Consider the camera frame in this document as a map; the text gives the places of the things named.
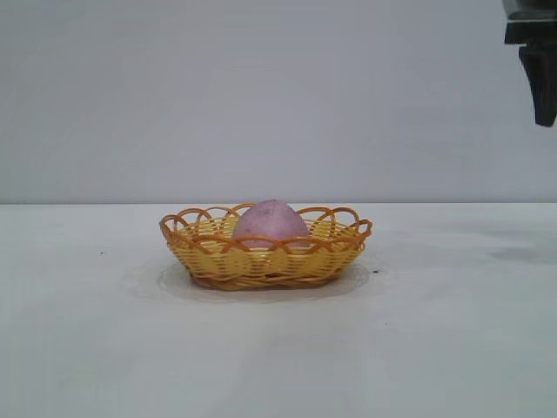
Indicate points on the pink peach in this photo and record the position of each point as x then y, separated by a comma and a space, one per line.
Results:
270, 222

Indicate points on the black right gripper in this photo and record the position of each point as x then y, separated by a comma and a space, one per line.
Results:
533, 26

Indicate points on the yellow woven plastic basket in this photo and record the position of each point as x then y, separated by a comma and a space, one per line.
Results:
243, 265

